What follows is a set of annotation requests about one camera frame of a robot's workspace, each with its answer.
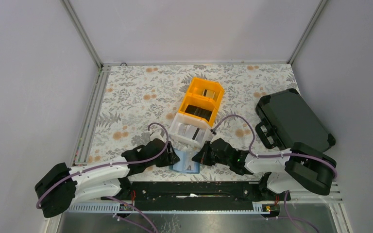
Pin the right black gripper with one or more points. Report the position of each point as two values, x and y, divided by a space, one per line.
202 156

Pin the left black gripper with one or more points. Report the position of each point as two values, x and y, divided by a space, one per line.
170 157

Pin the blue card holder wallet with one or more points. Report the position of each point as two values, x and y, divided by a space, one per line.
185 157

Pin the credit card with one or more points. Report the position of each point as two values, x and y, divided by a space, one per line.
188 167

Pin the white card storage bin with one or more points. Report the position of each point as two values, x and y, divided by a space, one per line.
190 131

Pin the yellow card storage bin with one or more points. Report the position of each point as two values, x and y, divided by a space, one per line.
202 100

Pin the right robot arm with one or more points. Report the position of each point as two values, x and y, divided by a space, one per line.
299 167

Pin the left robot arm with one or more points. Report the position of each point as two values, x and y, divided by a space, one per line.
64 186

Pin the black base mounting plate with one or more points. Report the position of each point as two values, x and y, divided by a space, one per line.
197 196

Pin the black hard case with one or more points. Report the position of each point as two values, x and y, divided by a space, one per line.
287 119

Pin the slotted aluminium cable rail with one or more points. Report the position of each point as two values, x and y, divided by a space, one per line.
100 207

